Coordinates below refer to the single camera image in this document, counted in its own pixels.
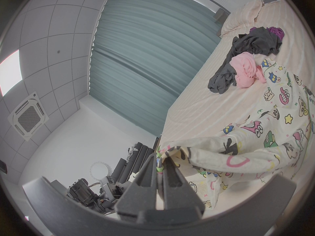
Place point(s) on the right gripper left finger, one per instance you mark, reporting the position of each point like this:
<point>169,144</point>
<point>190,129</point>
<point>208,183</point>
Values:
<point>137,190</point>

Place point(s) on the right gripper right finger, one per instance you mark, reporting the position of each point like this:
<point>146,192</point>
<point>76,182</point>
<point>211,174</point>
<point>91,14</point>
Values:
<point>179,193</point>

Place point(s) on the white printed pyjama top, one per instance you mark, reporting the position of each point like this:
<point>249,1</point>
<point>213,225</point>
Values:
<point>270,122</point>

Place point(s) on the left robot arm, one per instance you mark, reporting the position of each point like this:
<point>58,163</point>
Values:
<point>78,189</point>

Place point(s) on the bed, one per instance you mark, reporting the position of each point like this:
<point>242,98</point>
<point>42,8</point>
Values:
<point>209,112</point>

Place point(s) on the ceiling air conditioner vent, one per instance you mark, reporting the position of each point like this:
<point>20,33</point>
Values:
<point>28,117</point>

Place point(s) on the blue-green curtain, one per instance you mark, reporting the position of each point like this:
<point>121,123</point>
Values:
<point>147,58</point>

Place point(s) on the pink garment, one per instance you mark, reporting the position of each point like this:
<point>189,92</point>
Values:
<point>246,70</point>

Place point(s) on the black garment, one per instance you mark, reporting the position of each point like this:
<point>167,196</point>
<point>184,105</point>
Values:
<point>258,40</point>

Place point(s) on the square ceiling light panel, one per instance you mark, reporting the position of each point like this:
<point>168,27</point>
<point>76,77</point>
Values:
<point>11,72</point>

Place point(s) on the grey bedside table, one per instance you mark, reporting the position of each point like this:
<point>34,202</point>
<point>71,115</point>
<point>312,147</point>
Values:
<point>221,21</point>

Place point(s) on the cream pillow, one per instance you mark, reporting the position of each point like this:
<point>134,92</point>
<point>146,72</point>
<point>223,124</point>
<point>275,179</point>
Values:
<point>241,16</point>

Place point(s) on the purple garment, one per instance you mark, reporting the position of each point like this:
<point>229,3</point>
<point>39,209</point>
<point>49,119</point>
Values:
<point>276,31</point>

